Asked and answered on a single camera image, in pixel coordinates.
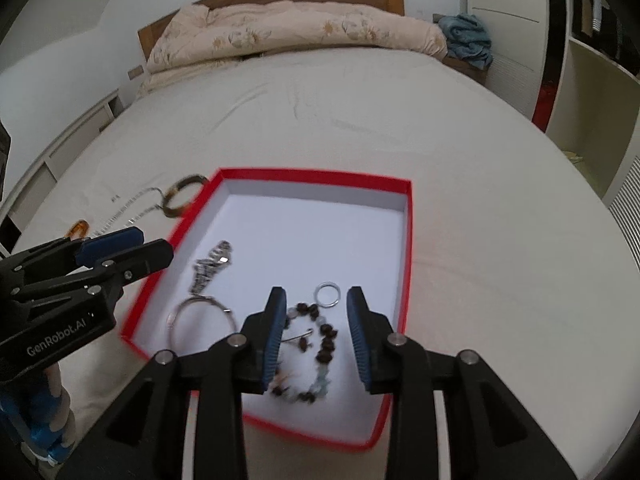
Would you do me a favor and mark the white low cabinet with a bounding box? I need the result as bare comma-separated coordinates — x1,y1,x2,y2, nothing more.
0,87,126,241

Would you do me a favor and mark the white shelf unit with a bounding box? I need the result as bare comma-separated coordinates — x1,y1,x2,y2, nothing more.
545,0,640,206

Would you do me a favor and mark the white wardrobe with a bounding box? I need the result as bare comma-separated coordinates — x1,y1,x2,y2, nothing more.
459,0,553,121

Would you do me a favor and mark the grey-brown bangle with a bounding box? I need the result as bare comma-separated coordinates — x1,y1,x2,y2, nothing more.
161,174,210,218

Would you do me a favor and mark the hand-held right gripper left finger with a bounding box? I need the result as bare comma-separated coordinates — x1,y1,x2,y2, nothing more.
55,286,289,480

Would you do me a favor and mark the silver wristwatch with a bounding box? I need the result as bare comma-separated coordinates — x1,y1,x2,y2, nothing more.
190,241,233,295

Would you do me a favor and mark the white bed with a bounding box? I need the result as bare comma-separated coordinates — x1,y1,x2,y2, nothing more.
10,42,636,480

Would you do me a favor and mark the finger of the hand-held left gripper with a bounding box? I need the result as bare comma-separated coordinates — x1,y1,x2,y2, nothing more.
0,226,146,287
10,239,174,307

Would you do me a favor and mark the wooden nightstand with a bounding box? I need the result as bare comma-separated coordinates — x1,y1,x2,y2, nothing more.
440,55,488,86

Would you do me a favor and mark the thin silver bangle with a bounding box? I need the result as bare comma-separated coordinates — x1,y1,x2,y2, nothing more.
167,296,238,353

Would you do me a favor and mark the silver ring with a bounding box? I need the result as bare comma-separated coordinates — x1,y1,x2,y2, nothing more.
314,281,342,308

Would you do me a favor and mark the blue towel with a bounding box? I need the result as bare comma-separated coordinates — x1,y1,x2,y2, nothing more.
436,13,495,71

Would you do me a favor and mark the floral beige quilt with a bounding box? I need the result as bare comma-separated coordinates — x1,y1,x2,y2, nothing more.
137,1,448,92

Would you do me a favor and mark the silver chain necklace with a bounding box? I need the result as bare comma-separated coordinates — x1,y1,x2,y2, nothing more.
92,187,163,236

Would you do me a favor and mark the person's left hand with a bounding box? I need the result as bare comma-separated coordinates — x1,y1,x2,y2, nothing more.
0,360,77,466

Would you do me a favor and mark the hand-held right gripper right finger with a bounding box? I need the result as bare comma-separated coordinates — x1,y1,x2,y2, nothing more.
346,286,576,480

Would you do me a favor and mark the red panel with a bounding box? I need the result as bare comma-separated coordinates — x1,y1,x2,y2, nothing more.
531,79,556,131

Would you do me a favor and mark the brown beaded bracelet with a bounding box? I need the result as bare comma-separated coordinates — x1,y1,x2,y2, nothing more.
267,302,338,406

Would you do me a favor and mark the red jewelry box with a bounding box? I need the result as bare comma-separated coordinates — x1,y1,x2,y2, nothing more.
119,167,415,455

